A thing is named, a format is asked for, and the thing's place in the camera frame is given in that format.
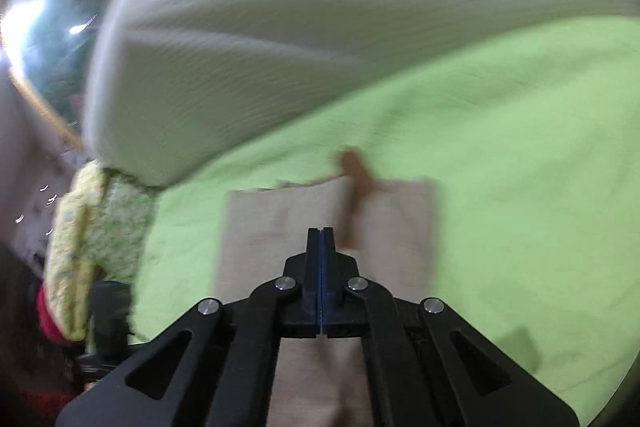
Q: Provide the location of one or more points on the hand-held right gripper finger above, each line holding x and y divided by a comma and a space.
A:
315, 277
327, 277

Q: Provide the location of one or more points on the green bed sheet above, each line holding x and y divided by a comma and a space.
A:
500, 157

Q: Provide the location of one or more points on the beige knit sweater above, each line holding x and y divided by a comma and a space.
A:
260, 232

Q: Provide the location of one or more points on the white striped pillow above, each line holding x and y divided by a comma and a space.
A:
300, 32

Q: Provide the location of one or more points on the red cloth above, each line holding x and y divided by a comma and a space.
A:
50, 317

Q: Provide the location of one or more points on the gold framed flower painting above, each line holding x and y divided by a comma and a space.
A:
55, 57

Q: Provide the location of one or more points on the yellow printed quilt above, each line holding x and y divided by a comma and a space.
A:
70, 247

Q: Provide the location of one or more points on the green checked pillow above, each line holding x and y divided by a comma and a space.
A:
125, 227

